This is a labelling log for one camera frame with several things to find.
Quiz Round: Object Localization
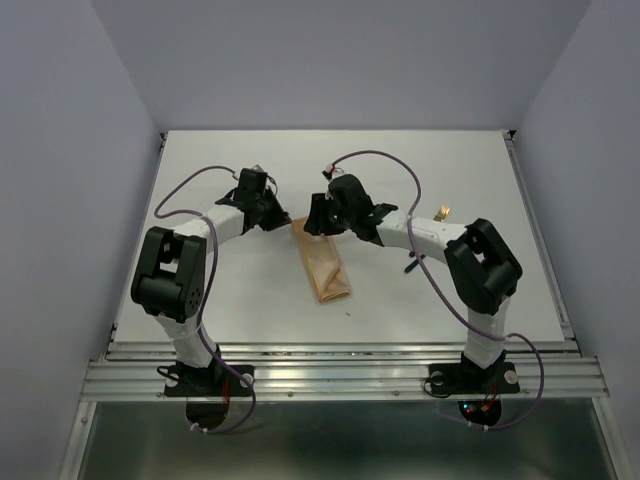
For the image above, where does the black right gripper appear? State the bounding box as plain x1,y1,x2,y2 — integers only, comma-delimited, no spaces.
302,193,354,236

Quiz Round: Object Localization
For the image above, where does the aluminium rail frame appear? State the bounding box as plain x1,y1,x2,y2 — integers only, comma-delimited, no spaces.
62,130,619,479

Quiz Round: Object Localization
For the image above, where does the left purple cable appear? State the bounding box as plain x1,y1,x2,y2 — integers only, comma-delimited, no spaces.
153,165,257,435

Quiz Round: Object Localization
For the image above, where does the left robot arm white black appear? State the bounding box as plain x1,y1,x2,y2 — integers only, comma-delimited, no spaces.
131,165,291,394

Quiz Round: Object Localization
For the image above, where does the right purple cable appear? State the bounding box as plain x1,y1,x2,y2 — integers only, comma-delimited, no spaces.
322,149,545,434

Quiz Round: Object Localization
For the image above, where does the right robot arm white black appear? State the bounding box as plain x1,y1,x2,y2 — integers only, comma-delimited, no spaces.
304,174,523,390

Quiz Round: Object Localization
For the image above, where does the peach cloth napkin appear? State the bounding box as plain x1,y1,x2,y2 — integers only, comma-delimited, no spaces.
292,217,352,304

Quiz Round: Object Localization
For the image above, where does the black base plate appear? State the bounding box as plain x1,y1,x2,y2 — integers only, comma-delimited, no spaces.
425,362,520,396
156,362,250,398

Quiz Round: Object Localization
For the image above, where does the purple cable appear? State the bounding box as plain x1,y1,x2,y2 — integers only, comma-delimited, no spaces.
322,149,545,434
153,165,257,435

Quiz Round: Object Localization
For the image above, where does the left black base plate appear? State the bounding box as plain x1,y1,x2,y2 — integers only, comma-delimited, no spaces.
156,362,250,398

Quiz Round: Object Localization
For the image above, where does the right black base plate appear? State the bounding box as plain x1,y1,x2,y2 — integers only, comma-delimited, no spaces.
425,362,520,396

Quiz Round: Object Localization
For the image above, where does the gold fork black handle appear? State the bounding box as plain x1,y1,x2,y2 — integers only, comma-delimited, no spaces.
433,205,451,222

